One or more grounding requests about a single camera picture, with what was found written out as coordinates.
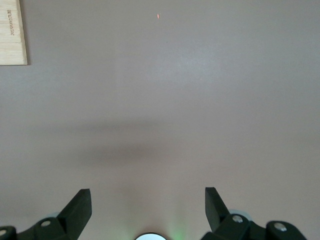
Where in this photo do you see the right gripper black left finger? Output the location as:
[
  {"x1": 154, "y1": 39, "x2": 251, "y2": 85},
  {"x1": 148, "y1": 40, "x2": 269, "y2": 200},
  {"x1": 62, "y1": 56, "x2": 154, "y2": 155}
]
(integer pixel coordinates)
[{"x1": 0, "y1": 188, "x2": 92, "y2": 240}]

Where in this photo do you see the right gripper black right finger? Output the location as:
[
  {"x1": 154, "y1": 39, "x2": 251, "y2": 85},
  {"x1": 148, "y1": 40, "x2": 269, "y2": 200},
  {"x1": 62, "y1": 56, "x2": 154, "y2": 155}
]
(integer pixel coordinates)
[{"x1": 201, "y1": 186, "x2": 309, "y2": 240}]

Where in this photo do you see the brown table cover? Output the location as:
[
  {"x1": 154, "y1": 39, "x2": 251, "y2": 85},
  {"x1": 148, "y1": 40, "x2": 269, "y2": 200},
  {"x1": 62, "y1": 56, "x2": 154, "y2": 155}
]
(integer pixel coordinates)
[{"x1": 0, "y1": 0, "x2": 320, "y2": 240}]

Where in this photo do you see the bamboo cutting board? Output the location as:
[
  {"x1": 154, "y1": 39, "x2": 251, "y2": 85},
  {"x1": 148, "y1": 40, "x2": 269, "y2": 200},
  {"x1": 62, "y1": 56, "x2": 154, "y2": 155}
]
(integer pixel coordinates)
[{"x1": 0, "y1": 0, "x2": 29, "y2": 67}]

